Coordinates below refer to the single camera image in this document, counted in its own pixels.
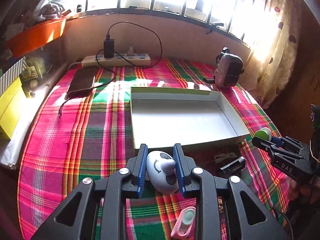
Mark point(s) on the white power strip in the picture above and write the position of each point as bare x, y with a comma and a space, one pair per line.
116, 61

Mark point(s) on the plaid bedspread cloth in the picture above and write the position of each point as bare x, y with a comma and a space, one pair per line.
93, 138

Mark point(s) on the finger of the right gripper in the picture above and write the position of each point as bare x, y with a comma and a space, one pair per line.
265, 144
278, 141

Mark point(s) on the black charger adapter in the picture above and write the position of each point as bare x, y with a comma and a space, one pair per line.
108, 48

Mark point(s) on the pink clip with mint cap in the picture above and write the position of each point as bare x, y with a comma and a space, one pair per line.
184, 223

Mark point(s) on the yellow box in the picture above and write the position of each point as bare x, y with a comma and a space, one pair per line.
12, 101

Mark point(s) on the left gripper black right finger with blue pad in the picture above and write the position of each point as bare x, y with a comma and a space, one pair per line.
245, 216

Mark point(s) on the dark smartphone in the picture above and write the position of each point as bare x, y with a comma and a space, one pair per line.
83, 81

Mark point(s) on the white open cardboard box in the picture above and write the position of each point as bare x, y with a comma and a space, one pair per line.
196, 119

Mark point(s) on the orange plastic tray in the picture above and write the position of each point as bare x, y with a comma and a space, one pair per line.
35, 37

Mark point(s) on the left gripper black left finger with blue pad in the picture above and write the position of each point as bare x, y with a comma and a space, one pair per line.
95, 202

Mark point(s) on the cream dotted curtain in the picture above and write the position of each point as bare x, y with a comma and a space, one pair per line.
271, 63

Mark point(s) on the white panda phone holder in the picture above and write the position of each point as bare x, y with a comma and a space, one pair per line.
161, 169

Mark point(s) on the small black device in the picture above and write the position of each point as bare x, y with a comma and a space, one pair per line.
234, 168

